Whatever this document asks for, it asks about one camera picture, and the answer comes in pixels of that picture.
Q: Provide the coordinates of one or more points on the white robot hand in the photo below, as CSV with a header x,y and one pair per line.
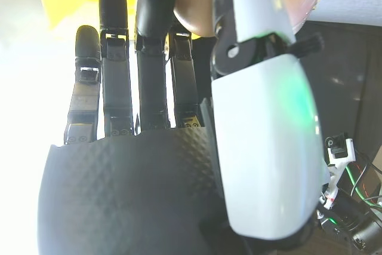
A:
x,y
134,192

